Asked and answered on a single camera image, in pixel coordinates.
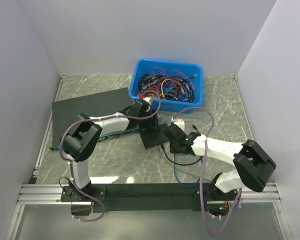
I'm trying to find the black ethernet cable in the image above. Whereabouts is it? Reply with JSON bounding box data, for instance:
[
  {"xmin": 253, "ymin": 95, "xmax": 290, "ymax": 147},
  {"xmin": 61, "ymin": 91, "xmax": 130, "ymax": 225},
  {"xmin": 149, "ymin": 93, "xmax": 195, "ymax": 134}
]
[{"xmin": 159, "ymin": 123, "xmax": 205, "ymax": 166}]

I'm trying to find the small black network switch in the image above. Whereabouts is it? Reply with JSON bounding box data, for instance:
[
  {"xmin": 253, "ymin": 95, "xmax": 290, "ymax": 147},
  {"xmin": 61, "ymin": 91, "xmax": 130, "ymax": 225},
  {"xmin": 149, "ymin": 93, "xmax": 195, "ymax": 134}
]
[{"xmin": 139, "ymin": 123, "xmax": 169, "ymax": 150}]

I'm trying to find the blue ethernet cable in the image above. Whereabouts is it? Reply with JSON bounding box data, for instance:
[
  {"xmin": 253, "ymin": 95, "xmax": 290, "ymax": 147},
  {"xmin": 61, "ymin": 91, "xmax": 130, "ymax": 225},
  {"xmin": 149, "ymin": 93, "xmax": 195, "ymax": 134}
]
[{"xmin": 172, "ymin": 152, "xmax": 202, "ymax": 188}]

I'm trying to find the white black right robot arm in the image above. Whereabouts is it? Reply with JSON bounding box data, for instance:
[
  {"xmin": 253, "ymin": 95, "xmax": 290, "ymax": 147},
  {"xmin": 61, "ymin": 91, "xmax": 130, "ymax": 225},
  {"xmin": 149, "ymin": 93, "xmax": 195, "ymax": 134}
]
[{"xmin": 163, "ymin": 124, "xmax": 277, "ymax": 201}]

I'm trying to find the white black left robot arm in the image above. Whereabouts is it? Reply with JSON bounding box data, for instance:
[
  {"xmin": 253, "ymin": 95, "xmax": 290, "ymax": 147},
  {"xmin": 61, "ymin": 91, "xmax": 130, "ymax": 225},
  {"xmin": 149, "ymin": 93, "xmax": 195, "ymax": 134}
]
[{"xmin": 59, "ymin": 96, "xmax": 158, "ymax": 201}]

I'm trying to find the blue plastic bin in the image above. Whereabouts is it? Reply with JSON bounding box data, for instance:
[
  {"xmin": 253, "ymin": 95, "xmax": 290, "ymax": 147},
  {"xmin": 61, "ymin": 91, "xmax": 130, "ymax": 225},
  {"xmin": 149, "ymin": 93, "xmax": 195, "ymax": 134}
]
[{"xmin": 128, "ymin": 58, "xmax": 204, "ymax": 112}]

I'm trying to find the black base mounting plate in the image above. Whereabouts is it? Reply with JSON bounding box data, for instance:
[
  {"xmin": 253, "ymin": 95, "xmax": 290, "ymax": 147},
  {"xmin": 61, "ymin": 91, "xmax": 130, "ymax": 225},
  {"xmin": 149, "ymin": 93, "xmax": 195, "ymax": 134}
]
[{"xmin": 60, "ymin": 182, "xmax": 238, "ymax": 213}]

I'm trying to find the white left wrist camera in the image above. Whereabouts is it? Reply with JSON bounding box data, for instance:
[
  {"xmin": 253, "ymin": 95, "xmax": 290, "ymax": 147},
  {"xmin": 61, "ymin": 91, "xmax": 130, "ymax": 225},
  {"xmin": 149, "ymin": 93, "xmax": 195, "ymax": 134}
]
[{"xmin": 139, "ymin": 94, "xmax": 153, "ymax": 106}]

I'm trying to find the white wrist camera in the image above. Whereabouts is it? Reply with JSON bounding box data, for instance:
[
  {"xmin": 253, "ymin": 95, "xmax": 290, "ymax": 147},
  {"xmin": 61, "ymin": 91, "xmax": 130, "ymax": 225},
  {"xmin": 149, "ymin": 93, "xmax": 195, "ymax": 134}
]
[
  {"xmin": 170, "ymin": 117, "xmax": 185, "ymax": 132},
  {"xmin": 139, "ymin": 94, "xmax": 153, "ymax": 106}
]

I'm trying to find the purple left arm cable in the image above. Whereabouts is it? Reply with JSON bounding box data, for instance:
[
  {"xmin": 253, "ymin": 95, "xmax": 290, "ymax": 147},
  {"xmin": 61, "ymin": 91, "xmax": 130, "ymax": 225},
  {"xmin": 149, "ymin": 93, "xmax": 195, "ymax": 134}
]
[{"xmin": 59, "ymin": 89, "xmax": 162, "ymax": 222}]

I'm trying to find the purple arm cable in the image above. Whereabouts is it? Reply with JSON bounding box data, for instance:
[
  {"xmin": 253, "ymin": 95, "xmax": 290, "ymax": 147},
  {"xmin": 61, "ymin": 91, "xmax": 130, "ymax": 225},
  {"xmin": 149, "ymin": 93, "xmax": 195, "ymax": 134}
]
[
  {"xmin": 171, "ymin": 107, "xmax": 243, "ymax": 238},
  {"xmin": 59, "ymin": 89, "xmax": 162, "ymax": 222}
]

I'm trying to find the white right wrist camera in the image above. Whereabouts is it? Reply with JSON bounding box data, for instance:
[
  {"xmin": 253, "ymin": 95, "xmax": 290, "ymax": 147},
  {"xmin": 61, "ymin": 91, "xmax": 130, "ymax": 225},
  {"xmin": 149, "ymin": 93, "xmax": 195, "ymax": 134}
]
[{"xmin": 170, "ymin": 117, "xmax": 185, "ymax": 132}]

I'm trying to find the tangled coloured wires bundle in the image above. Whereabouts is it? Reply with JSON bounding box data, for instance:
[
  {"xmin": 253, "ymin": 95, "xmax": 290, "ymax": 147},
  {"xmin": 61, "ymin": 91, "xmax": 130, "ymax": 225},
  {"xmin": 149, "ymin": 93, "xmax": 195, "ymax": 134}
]
[{"xmin": 137, "ymin": 66, "xmax": 198, "ymax": 103}]

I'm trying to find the large black network switch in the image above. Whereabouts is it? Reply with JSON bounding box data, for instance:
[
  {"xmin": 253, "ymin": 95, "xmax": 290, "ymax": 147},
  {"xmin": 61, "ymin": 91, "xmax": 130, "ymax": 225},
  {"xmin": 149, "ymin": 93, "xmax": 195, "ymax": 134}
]
[{"xmin": 50, "ymin": 87, "xmax": 133, "ymax": 151}]

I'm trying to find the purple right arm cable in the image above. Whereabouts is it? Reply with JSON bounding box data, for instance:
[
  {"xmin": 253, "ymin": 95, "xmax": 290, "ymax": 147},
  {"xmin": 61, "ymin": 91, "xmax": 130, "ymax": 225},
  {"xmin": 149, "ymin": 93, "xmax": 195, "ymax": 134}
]
[{"xmin": 171, "ymin": 107, "xmax": 243, "ymax": 238}]

